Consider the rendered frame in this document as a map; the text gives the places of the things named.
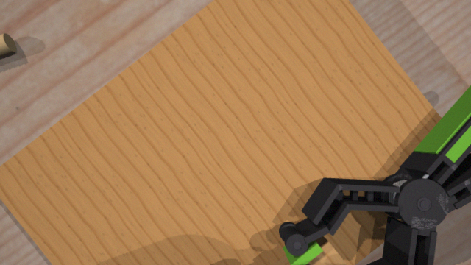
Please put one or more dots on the light brown wooden board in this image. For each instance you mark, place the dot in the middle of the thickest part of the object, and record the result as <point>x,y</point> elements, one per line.
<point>200,150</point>

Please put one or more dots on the small wooden block with round hole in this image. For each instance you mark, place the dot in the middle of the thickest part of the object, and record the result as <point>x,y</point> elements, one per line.
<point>328,256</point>

